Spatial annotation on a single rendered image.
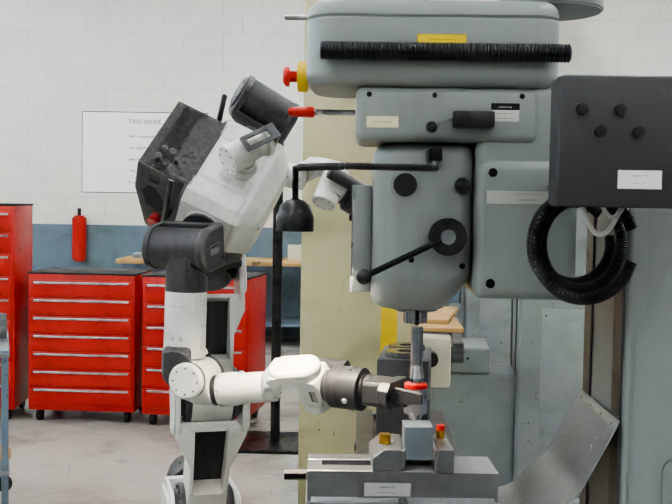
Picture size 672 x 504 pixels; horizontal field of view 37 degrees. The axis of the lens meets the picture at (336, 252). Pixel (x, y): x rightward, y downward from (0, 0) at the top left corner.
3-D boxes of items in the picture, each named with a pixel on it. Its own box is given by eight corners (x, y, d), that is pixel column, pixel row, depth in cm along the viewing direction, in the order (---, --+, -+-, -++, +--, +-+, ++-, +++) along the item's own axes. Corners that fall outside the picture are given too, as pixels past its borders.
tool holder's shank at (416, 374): (405, 383, 197) (407, 327, 197) (410, 380, 200) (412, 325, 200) (421, 384, 196) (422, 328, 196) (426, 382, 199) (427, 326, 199)
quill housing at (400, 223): (370, 312, 188) (373, 141, 186) (369, 301, 208) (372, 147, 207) (471, 314, 187) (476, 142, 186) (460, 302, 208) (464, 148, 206)
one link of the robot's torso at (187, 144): (114, 254, 241) (123, 172, 211) (179, 155, 260) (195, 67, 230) (225, 308, 241) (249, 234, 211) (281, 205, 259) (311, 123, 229)
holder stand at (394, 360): (375, 438, 233) (376, 353, 232) (382, 418, 255) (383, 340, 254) (427, 441, 231) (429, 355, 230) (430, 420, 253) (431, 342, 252)
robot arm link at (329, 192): (342, 224, 263) (305, 203, 260) (355, 191, 267) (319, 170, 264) (361, 210, 253) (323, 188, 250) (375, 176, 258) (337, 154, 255)
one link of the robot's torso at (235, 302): (172, 419, 263) (172, 242, 265) (238, 416, 268) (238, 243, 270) (179, 426, 249) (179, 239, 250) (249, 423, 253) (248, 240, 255)
